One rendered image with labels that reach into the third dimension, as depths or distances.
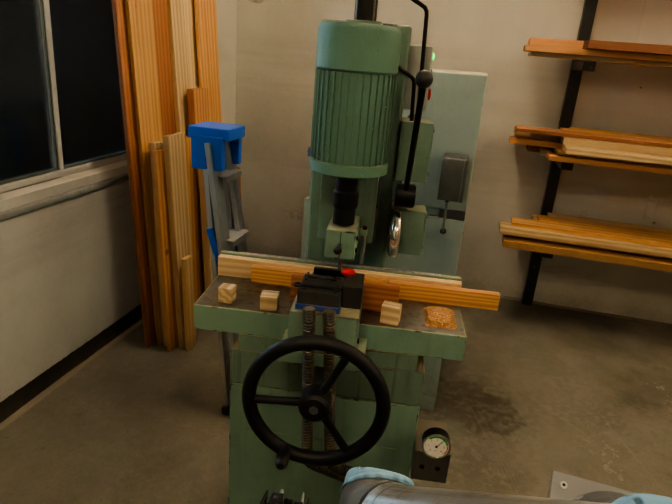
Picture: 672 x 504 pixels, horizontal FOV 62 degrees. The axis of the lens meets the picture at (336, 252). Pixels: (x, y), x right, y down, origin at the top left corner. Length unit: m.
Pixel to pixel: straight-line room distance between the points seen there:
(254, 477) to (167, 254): 1.47
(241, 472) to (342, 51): 1.01
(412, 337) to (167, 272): 1.71
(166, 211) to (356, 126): 1.62
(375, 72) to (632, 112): 2.64
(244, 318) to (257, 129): 2.72
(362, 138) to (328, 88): 0.12
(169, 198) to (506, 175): 2.04
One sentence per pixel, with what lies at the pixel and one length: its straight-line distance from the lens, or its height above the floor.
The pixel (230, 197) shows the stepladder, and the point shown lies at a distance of 2.25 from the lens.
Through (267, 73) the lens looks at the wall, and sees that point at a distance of 3.83.
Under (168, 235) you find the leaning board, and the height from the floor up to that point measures 0.58.
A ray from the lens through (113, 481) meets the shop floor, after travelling 2.21.
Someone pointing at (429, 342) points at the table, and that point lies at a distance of 1.23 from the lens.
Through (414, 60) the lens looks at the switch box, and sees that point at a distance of 1.52.
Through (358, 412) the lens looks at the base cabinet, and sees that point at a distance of 1.33.
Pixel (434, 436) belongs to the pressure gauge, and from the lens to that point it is 1.29.
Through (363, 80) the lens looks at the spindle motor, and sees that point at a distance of 1.17.
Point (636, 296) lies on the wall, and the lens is 3.96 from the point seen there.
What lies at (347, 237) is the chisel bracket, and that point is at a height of 1.06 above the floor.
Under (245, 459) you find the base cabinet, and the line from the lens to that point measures 1.46.
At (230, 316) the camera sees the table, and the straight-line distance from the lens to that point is 1.26.
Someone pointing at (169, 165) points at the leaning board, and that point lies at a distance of 2.61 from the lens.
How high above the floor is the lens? 1.45
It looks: 20 degrees down
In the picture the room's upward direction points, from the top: 5 degrees clockwise
